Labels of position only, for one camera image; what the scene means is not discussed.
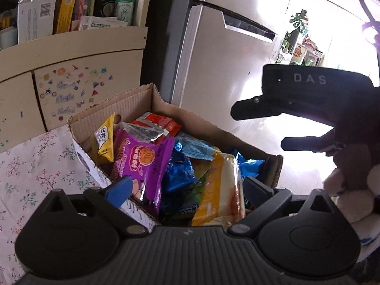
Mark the yellow box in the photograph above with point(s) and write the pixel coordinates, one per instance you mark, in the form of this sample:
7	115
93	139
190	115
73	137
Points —
65	12

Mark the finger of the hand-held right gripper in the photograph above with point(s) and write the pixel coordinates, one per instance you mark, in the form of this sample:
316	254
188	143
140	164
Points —
305	144
255	108

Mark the red snack packet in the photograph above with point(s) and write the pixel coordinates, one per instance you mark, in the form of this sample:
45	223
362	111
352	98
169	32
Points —
160	123

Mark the floral tablecloth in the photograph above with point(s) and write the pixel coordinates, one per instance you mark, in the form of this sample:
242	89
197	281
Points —
35	169

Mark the silver snack packet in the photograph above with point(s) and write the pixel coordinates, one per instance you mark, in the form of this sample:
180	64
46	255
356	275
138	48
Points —
139	131

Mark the green label glass bottle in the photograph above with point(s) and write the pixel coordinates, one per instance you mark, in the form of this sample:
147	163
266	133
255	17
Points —
126	4

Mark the white medicine boxes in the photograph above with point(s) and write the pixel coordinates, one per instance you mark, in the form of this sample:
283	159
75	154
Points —
98	23

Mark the purple snack packet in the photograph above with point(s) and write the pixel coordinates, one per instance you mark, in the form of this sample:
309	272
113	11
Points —
142	160

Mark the yellow white label snack packet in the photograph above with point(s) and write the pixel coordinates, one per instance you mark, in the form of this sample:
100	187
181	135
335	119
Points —
105	139

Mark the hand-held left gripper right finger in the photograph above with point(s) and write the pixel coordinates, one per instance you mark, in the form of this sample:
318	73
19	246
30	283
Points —
255	190

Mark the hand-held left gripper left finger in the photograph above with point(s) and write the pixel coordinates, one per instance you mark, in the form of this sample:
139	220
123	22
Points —
121	190

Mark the small blue foil snack bag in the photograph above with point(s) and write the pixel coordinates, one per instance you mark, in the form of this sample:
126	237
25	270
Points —
249	166

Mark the light blue snack packet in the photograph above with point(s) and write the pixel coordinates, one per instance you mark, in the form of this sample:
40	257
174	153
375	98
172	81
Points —
196	150

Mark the white barcode box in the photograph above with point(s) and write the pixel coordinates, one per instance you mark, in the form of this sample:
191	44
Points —
35	12

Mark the green snack packet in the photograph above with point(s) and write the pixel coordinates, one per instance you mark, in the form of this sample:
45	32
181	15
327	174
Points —
198	190

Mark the cardboard box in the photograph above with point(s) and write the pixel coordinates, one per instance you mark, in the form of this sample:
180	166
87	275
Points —
130	104

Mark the large blue foil snack bag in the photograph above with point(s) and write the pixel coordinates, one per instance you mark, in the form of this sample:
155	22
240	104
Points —
178	172

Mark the cream yellow pastry packet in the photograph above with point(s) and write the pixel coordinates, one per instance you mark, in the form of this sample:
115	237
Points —
219	190

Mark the beige wooden cabinet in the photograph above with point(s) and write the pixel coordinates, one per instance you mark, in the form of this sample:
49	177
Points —
23	71

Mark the white refrigerator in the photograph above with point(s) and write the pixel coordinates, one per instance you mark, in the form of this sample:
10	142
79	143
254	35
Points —
222	74

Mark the cluttered plant shelf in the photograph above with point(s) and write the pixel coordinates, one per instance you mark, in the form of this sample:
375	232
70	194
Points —
299	44

